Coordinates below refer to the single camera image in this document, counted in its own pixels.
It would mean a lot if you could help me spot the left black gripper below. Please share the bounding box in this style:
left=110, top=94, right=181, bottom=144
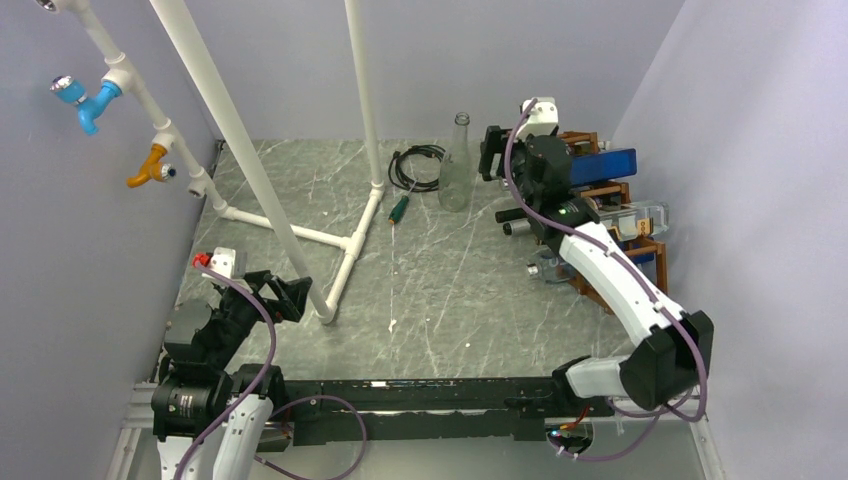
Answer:
left=207, top=270, right=311, bottom=367

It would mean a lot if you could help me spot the tall clear glass bottle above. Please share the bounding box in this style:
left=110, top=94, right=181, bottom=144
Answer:
left=438, top=112, right=472, bottom=212

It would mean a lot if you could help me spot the dark wine bottle cream label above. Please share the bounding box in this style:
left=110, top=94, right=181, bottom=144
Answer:
left=494, top=208, right=527, bottom=224

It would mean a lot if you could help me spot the green wine bottle silver neck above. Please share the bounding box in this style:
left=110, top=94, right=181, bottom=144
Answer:
left=502, top=219, right=532, bottom=236

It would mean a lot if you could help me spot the tall blue liquid bottle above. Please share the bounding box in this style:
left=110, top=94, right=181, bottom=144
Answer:
left=570, top=148, right=638, bottom=187

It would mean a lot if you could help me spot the blue clear bottle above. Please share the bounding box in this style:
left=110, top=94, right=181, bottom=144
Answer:
left=526, top=255, right=576, bottom=284

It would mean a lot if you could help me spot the clear square liquor bottle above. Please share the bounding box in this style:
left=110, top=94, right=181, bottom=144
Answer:
left=598, top=201, right=670, bottom=242

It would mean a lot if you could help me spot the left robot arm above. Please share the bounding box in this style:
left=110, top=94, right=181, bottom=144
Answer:
left=150, top=270, right=312, bottom=479

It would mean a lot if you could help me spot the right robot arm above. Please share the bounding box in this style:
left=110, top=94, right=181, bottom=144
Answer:
left=479, top=125, right=714, bottom=415

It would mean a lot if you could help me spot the brown wooden wine rack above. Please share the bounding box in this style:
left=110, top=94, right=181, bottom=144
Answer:
left=559, top=131, right=668, bottom=293

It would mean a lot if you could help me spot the orange plastic faucet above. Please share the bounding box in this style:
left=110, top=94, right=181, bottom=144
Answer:
left=126, top=143, right=176, bottom=188

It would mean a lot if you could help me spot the blue plastic faucet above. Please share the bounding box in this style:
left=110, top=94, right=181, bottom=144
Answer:
left=50, top=75, right=123, bottom=136

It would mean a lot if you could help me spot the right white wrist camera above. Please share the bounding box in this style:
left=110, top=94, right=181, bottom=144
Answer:
left=516, top=97, right=559, bottom=141

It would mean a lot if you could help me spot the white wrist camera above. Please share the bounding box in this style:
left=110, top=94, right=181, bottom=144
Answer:
left=192, top=247, right=247, bottom=280
left=516, top=97, right=559, bottom=141

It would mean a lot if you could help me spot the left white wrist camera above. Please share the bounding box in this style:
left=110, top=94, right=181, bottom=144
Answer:
left=192, top=247, right=247, bottom=280

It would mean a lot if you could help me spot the black coiled cable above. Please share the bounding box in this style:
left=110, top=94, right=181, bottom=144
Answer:
left=387, top=144, right=446, bottom=194

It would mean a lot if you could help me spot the green handled screwdriver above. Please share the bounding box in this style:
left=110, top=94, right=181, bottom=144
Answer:
left=388, top=195, right=410, bottom=225

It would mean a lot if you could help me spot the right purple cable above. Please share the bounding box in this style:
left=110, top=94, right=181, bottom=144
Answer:
left=502, top=99, right=709, bottom=463

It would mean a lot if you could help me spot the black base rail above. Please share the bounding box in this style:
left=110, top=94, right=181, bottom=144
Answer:
left=264, top=376, right=614, bottom=448

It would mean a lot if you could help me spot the white PVC pipe frame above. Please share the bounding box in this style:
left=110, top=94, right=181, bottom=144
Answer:
left=38, top=1, right=385, bottom=325

